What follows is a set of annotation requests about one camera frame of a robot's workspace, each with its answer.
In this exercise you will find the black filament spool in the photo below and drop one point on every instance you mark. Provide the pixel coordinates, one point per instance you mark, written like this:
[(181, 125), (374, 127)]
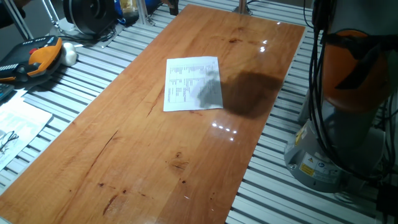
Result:
[(90, 15)]

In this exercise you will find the chrome metal stand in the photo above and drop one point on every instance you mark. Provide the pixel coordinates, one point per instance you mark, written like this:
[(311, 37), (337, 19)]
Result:
[(51, 14)]

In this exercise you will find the grey slanted metal post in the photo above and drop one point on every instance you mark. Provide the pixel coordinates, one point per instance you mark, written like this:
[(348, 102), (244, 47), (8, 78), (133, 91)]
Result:
[(18, 20)]

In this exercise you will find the printed white document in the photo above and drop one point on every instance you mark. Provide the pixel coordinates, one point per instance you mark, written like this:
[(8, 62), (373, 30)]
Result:
[(21, 121)]

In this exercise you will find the yellow plastic item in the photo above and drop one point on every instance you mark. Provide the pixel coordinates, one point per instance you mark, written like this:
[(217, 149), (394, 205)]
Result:
[(126, 3)]

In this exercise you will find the orange black teach pendant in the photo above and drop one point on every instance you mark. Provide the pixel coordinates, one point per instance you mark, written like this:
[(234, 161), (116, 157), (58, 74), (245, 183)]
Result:
[(40, 59)]

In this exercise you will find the glossy wooden board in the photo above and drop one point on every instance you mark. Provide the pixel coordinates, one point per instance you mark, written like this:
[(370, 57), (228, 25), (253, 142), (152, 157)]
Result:
[(124, 155)]

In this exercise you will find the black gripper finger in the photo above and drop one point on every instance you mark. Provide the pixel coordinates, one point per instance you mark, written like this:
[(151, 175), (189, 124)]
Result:
[(174, 7)]

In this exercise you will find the metal post with round base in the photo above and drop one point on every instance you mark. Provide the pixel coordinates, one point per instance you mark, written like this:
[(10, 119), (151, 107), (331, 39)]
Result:
[(242, 7)]

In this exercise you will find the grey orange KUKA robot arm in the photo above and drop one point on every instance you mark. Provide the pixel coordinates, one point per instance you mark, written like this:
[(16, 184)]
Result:
[(351, 77)]

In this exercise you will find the white rounded plastic object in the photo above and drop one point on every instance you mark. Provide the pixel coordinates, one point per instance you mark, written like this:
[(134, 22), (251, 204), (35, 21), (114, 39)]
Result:
[(69, 55)]

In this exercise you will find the aluminium post beside blue cloth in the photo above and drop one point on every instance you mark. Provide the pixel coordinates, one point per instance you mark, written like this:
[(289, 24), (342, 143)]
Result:
[(143, 11)]

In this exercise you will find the black rounded object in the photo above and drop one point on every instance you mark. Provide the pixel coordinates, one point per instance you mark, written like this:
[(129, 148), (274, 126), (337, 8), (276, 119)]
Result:
[(130, 18)]

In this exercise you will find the black frame eyeglasses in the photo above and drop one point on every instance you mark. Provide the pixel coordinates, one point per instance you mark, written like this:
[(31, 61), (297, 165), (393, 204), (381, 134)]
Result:
[(7, 138)]

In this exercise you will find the black computer keyboard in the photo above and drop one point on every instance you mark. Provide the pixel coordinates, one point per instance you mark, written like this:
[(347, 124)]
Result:
[(5, 91)]

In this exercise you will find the white paper sheet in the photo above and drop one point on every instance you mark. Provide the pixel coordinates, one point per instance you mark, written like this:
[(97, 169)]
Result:
[(186, 87)]

